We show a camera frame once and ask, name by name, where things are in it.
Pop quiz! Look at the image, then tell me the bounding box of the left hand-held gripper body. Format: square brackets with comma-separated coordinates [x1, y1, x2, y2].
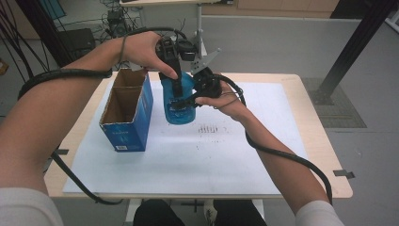
[155, 35, 199, 73]

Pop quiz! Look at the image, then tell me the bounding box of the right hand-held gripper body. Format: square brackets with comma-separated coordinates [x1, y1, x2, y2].
[189, 47, 225, 99]

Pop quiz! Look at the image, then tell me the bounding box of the blue cardboard box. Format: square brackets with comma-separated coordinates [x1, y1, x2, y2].
[99, 68, 154, 153]

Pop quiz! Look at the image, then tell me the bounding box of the person's right hand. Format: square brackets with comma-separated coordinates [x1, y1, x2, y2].
[194, 80, 252, 122]

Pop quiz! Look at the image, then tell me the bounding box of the person's left hand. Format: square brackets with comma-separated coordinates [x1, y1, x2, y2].
[120, 30, 180, 80]

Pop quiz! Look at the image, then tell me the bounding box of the white table with pole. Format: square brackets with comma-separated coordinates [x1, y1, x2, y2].
[119, 0, 235, 59]

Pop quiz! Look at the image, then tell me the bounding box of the white paper sheet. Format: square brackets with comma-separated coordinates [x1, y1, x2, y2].
[62, 79, 309, 196]

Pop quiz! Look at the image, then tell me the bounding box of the black power adapter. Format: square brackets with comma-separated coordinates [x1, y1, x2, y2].
[106, 8, 127, 37]

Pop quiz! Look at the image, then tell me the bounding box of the black box on floor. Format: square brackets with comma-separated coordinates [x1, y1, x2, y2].
[57, 27, 97, 61]

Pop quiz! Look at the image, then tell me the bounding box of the wooden cabinet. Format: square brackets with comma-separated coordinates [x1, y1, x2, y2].
[201, 0, 341, 19]

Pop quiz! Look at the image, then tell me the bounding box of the person's left leg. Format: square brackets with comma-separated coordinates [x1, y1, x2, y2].
[133, 199, 186, 226]

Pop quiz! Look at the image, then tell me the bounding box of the person's leg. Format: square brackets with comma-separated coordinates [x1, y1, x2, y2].
[133, 199, 186, 226]
[213, 199, 268, 226]

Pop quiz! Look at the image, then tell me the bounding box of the person's right leg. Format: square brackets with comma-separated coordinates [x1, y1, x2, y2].
[213, 199, 268, 226]

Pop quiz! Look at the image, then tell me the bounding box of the white right shirt sleeve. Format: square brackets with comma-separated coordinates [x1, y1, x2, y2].
[294, 200, 346, 226]

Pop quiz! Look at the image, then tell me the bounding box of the white shirt sleeve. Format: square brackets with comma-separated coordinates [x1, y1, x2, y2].
[0, 186, 65, 226]
[294, 200, 346, 226]

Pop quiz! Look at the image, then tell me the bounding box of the white left shirt sleeve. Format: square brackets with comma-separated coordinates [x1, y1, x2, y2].
[0, 186, 65, 226]

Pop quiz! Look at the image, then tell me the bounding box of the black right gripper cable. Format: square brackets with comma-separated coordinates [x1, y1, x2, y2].
[215, 73, 334, 205]

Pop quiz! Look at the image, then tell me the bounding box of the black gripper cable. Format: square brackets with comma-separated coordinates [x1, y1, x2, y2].
[17, 25, 188, 206]
[215, 73, 334, 205]

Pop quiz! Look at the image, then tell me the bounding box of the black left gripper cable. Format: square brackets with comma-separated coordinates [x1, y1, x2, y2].
[17, 25, 188, 206]

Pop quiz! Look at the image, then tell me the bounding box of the black metal post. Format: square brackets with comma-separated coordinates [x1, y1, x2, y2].
[313, 0, 399, 106]

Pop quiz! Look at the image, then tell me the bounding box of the bundle of black cables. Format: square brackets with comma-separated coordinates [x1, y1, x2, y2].
[0, 0, 51, 83]

